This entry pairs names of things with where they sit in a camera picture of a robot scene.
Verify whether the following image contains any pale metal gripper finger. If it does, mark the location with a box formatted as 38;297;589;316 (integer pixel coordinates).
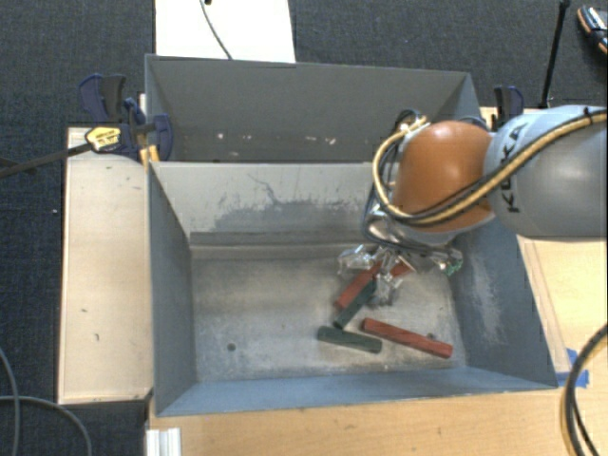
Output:
337;246;382;276
371;262;406;306

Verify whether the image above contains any red-brown flat block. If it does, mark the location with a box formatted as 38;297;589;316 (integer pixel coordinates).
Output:
360;317;455;361
333;259;415;311

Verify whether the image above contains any dark green flat block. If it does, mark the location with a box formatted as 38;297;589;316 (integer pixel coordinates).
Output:
332;282;377;331
316;325;384;355

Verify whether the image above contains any grey metal bin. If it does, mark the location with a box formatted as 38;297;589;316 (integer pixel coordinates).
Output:
143;53;560;418

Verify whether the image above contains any pale wood board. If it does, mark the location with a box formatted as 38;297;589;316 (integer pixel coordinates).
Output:
56;125;156;406

